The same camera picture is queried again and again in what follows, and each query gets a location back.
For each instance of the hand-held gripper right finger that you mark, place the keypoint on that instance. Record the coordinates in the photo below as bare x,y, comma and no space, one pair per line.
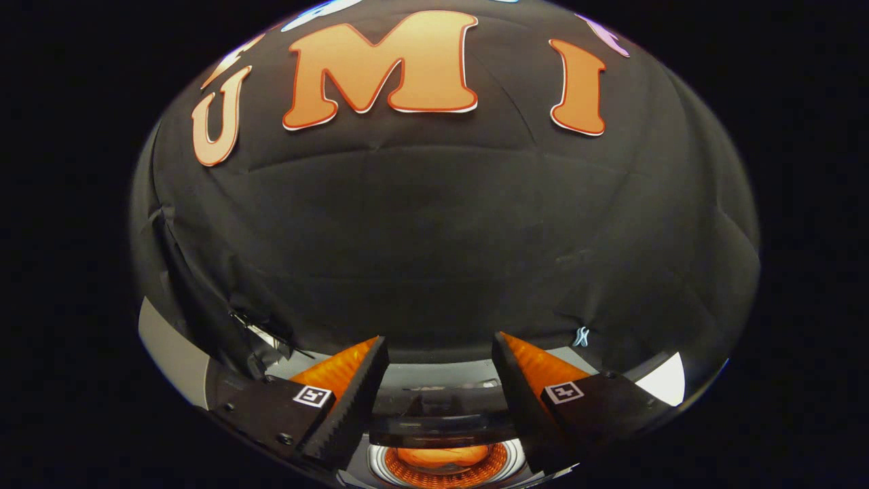
523,401

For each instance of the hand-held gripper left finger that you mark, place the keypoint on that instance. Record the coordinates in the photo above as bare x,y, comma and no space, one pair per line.
356,401

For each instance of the small grey washing machine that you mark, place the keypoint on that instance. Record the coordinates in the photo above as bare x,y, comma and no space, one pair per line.
441,377

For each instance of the dark washing machine lid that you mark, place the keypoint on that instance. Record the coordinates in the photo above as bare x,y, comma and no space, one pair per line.
441,424

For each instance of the yellow polo shirt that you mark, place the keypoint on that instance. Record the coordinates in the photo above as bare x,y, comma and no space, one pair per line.
441,458

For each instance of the grey mat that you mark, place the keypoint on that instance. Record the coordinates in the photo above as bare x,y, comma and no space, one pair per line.
173,346

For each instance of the black backdrop cloth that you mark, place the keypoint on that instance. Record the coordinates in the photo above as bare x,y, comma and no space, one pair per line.
441,224

